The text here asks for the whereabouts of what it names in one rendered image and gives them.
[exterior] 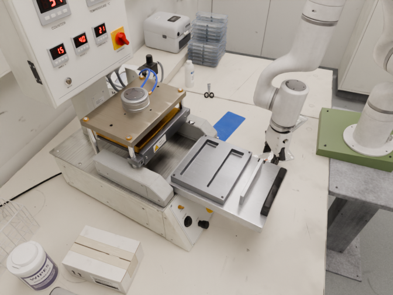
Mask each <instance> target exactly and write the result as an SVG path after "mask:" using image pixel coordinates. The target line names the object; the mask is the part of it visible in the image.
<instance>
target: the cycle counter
mask: <svg viewBox="0 0 393 295"><path fill-rule="evenodd" d="M40 3H41V5H42V8H43V11H45V10H48V9H50V8H53V7H55V6H58V5H61V4H63V3H64V2H63V0H40Z"/></svg>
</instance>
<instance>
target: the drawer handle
mask: <svg viewBox="0 0 393 295"><path fill-rule="evenodd" d="M286 173H287V169H286V168H283V167H281V168H280V169H279V171H278V174H277V176H276V178H275V180H274V182H273V185H272V186H271V188H270V190H269V192H268V195H267V197H266V199H265V201H264V203H263V206H262V208H261V212H260V214H262V215H264V216H266V217H267V216H268V214H269V212H270V209H271V206H272V204H273V202H274V200H275V197H276V195H277V193H278V191H279V189H280V186H281V184H282V181H283V179H284V178H285V175H286Z"/></svg>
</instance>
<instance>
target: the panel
mask: <svg viewBox="0 0 393 295"><path fill-rule="evenodd" d="M168 207H169V209H170V210H171V212H172V214H173V215H174V217H175V219H176V220H177V222H178V223H179V225H180V227H181V229H182V230H183V232H184V234H185V235H186V237H187V238H188V240H189V242H190V243H191V245H192V247H194V245H195V243H196V241H197V240H198V238H199V236H200V235H201V233H202V231H203V230H204V228H201V227H199V226H198V222H199V220H200V221H203V220H204V221H209V220H210V218H211V216H212V215H213V213H214V211H212V210H210V209H208V208H206V207H204V206H202V205H200V204H198V203H196V202H194V201H191V200H188V199H187V198H185V197H183V196H181V195H179V194H177V195H176V197H175V198H174V199H173V201H172V202H171V204H170V205H169V206H168ZM188 217H191V218H192V224H191V226H189V227H188V226H186V224H185V221H186V219H187V218H188Z"/></svg>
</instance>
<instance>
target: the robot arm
mask: <svg viewBox="0 0 393 295"><path fill-rule="evenodd" d="M346 1H347V0H306V2H305V6H304V9H303V12H302V15H301V19H300V21H299V25H298V28H297V32H296V35H295V39H294V42H293V45H292V48H291V51H290V52H289V53H288V54H286V55H284V56H282V57H280V58H278V59H276V60H274V61H273V62H272V63H270V64H269V65H268V66H267V67H266V68H265V69H264V70H263V71H262V73H261V74H260V76H259V78H258V81H257V84H256V89H255V92H254V97H253V102H254V104H255V105H256V106H258V107H260V108H263V109H267V110H269V111H271V112H272V115H271V118H270V124H269V126H268V128H267V130H266V131H265V139H266V141H265V146H264V150H263V153H266V152H270V151H273V154H274V156H273V158H272V159H271V162H270V163H272V164H275V165H278V163H279V161H285V154H287V152H288V149H289V146H290V143H291V139H292V131H293V130H294V128H295V125H296V123H297V120H298V118H299V115H300V113H301V110H302V107H303V105H304V103H305V100H306V98H307V95H308V92H309V87H308V85H307V84H306V83H305V82H303V81H301V80H297V79H293V78H290V79H286V80H284V81H283V82H282V83H281V85H280V88H277V87H274V86H273V85H272V81H273V79H274V78H275V77H276V76H278V75H280V74H283V73H289V72H310V71H314V70H316V69H317V68H318V67H319V65H320V64H321V62H322V59H323V57H324V55H325V52H326V49H327V47H328V45H329V42H330V40H331V38H332V35H333V32H334V31H335V28H336V25H337V23H338V21H339V18H340V15H341V13H342V10H343V8H344V5H345V3H346ZM381 3H382V11H383V17H384V25H383V29H382V33H381V36H380V37H379V39H378V40H377V42H376V44H375V46H374V48H373V59H374V61H375V63H376V64H377V65H378V66H379V67H381V68H382V69H383V70H385V71H387V72H388V73H390V74H391V75H393V0H381ZM392 130H393V82H390V81H386V82H381V83H379V84H377V85H376V86H375V87H374V88H373V89H372V91H371V93H370V95H369V97H368V100H367V102H366V104H365V107H364V109H363V111H362V113H361V116H360V119H359V120H358V123H357V124H354V125H350V126H348V127H347V128H346V129H345V130H344V132H343V140H344V142H345V144H346V145H347V146H348V147H349V148H351V149H352V150H353V151H355V152H357V153H359V154H362V155H365V156H371V157H381V156H386V155H388V154H390V153H391V152H392V150H393V135H390V133H391V132H392ZM277 154H279V156H277V157H276V155H277Z"/></svg>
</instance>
